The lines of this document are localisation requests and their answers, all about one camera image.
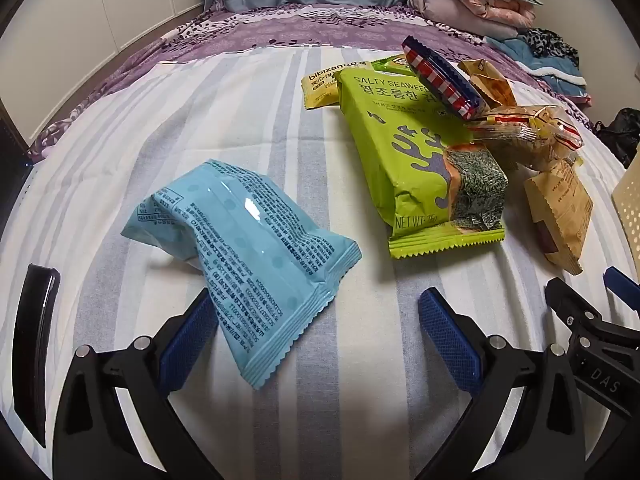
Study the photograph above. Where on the blue striped snack box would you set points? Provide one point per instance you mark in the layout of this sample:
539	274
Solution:
445	80

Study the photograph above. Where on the clear rice cracker bag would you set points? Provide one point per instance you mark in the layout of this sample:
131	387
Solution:
520	135

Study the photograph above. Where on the light blue snack packet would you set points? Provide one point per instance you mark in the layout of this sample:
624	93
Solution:
240	240

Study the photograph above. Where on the leopard print cloth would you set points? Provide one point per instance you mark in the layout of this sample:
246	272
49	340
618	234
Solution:
550	42

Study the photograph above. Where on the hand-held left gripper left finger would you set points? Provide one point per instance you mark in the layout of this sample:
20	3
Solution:
192	340

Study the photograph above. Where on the cream plastic basket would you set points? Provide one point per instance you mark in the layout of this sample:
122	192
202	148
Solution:
629	210

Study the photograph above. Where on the yellow snack packet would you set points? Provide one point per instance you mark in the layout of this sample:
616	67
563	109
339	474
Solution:
320	90

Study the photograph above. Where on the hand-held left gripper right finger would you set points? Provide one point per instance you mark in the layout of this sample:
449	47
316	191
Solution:
447	340

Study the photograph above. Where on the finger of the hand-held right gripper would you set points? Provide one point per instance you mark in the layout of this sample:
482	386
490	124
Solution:
622	282
565	302

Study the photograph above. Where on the black curved strip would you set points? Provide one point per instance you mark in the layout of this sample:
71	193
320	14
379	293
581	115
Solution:
35	345

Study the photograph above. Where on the blue fleece garment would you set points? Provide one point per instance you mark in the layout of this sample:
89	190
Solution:
520	55

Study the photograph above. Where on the tan paper snack packet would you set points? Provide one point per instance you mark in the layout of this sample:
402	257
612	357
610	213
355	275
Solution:
560	210

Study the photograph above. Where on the black bag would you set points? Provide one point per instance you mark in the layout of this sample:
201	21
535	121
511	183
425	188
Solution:
620	130

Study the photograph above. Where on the purple floral blanket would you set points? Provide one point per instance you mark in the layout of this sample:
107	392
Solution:
300	25

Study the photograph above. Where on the large green seaweed packet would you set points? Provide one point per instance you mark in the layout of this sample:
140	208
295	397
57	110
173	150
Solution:
390	160

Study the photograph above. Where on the folded clothes pile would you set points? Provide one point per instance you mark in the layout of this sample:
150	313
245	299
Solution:
470	15

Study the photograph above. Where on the white wardrobe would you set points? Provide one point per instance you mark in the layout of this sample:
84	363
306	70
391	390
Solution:
100	10

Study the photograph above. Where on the small brown snack packet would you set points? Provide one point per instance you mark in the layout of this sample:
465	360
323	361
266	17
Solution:
472	66
496	89

